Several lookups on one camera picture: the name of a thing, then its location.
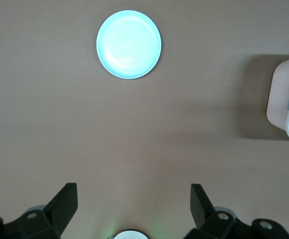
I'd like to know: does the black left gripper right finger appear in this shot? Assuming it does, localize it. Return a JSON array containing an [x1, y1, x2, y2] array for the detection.
[[184, 183, 289, 239]]

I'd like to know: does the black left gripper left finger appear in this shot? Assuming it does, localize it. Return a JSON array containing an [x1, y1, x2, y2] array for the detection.
[[0, 183, 78, 239]]

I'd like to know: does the white lidded storage box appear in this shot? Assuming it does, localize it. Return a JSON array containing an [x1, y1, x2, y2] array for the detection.
[[266, 56, 289, 147]]

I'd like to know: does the light blue round plate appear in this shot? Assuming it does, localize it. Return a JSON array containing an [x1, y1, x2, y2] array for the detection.
[[96, 10, 163, 80]]

